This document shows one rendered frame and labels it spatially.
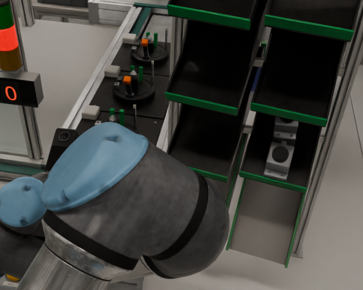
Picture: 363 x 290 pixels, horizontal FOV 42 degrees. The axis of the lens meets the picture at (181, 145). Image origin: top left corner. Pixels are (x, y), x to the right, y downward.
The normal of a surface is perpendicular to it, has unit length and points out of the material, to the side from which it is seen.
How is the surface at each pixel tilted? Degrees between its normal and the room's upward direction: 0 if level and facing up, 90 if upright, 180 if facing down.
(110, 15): 90
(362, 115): 0
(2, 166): 0
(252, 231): 45
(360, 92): 0
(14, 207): 54
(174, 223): 66
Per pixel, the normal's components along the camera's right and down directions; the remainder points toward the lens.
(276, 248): -0.20, -0.13
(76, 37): 0.04, -0.77
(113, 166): 0.54, -0.11
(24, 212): -0.08, 0.05
